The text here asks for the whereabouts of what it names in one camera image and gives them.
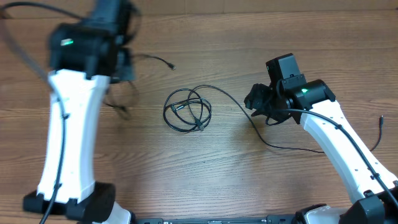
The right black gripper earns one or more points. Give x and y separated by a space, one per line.
255 102

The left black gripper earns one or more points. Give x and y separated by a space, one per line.
128 73

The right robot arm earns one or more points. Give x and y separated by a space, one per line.
371 187

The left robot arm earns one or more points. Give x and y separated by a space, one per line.
84 58

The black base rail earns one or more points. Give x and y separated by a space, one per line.
214 221

